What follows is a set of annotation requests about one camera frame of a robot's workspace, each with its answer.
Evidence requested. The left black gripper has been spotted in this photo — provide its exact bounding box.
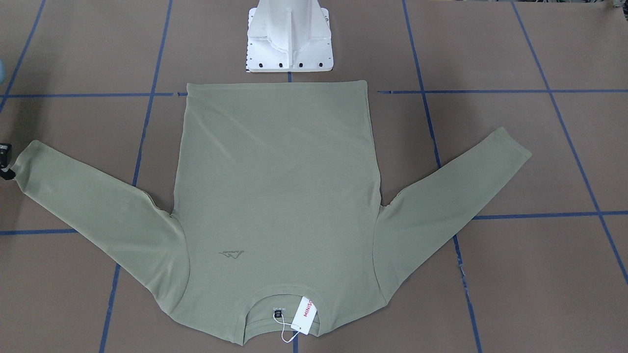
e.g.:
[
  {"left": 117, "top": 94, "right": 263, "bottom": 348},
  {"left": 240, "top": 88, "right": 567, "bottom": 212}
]
[{"left": 0, "top": 143, "right": 13, "bottom": 179}]

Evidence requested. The olive green long-sleeve shirt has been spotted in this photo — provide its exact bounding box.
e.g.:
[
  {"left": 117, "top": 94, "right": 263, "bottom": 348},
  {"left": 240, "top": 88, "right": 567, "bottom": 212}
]
[{"left": 13, "top": 80, "right": 531, "bottom": 346}]

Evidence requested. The white red hang tag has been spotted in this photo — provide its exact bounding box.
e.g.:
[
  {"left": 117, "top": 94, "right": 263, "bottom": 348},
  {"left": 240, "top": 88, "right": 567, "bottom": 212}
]
[{"left": 290, "top": 297, "right": 318, "bottom": 335}]

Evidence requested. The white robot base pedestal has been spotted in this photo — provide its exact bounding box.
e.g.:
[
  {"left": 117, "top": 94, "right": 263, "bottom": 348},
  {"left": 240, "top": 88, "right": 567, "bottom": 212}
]
[{"left": 245, "top": 0, "right": 334, "bottom": 73}]

